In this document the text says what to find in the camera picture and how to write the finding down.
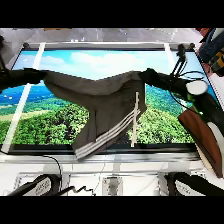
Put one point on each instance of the heap of clothes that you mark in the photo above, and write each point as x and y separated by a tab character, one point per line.
213	50

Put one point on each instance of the silver frame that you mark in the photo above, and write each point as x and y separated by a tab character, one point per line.
133	158

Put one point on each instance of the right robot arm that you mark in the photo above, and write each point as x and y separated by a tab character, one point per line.
166	83

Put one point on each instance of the grey striped pants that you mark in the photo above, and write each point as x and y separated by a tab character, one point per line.
110	100

